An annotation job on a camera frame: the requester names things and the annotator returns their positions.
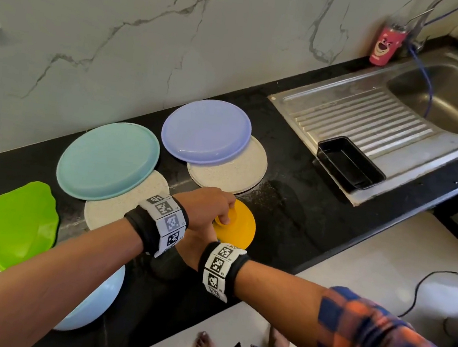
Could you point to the person's left hand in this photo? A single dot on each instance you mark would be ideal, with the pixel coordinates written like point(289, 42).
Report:
point(204, 206)

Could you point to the speckled white plate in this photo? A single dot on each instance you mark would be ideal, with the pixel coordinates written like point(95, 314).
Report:
point(237, 174)
point(112, 207)

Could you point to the left wrist marker band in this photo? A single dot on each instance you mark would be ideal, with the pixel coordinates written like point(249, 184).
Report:
point(156, 225)

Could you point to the steel faucet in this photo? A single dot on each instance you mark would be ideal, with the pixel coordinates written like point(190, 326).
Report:
point(418, 28)

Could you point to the yellow bowl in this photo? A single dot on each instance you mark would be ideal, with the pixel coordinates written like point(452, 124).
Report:
point(239, 229)

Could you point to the steel sink drainboard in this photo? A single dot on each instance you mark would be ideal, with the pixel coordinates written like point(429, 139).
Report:
point(345, 111)

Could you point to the wrist marker band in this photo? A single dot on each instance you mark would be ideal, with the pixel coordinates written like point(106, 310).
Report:
point(221, 272)
point(156, 225)

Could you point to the person's right foot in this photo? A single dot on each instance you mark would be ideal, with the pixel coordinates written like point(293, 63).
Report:
point(278, 340)

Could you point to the right wrist marker band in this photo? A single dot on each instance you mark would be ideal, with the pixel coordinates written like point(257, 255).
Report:
point(221, 272)

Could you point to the black plastic tray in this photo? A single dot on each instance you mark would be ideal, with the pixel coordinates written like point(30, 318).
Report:
point(348, 165)

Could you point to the person's right hand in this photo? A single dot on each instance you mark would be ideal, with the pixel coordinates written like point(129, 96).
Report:
point(195, 249)

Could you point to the red bear cup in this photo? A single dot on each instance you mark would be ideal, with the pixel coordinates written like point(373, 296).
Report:
point(386, 45)

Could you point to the light blue bowl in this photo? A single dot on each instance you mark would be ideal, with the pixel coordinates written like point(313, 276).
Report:
point(100, 305)

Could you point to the person's left forearm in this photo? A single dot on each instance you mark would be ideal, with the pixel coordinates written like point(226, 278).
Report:
point(31, 293)

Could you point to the lavender plate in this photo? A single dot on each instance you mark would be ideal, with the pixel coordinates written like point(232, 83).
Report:
point(207, 131)

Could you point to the person's right forearm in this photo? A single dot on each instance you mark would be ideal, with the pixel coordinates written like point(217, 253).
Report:
point(280, 301)

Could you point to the green plate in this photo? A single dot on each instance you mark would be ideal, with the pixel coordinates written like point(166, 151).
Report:
point(19, 225)

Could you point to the teal plate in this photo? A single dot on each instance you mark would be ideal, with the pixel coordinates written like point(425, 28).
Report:
point(107, 160)

